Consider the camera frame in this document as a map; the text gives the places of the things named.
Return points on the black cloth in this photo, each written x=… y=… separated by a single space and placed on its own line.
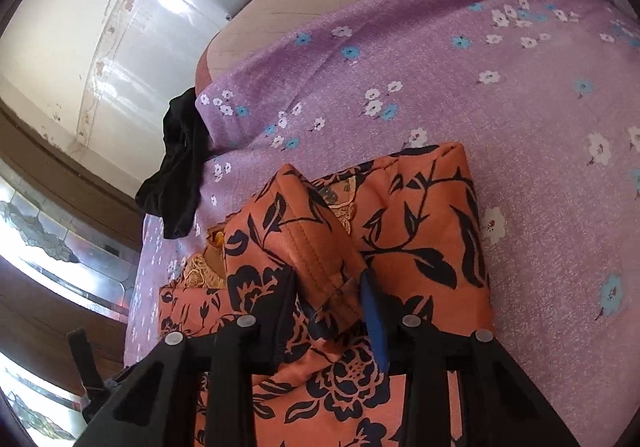
x=175 y=177

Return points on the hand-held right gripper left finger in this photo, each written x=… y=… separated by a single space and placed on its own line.
x=286 y=317

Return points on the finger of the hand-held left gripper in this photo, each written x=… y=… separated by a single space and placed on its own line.
x=87 y=357

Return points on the purple floral bedsheet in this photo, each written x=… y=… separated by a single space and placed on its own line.
x=500 y=127

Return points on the orange black floral garment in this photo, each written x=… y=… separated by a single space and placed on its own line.
x=420 y=227

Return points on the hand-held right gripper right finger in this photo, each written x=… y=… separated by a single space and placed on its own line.
x=375 y=322

